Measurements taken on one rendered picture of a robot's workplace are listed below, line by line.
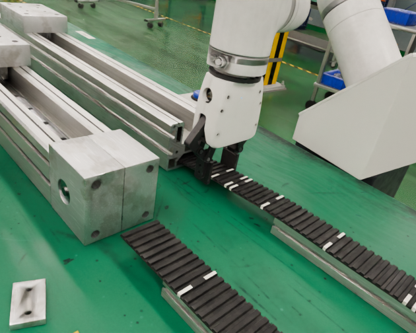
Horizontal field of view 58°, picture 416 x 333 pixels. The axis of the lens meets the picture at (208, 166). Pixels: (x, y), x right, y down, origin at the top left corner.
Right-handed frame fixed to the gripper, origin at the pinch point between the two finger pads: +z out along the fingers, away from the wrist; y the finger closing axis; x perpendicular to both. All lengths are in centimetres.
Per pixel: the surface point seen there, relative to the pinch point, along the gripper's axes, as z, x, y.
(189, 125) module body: -2.6, 9.7, 2.2
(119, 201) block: -1.8, -2.7, -19.6
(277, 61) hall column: 52, 185, 282
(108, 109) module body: 0.0, 26.3, -4.0
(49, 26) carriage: -7, 63, 1
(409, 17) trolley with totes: -12, 80, 287
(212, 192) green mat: 3.0, -2.3, -2.3
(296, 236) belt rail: 1.0, -17.5, -2.1
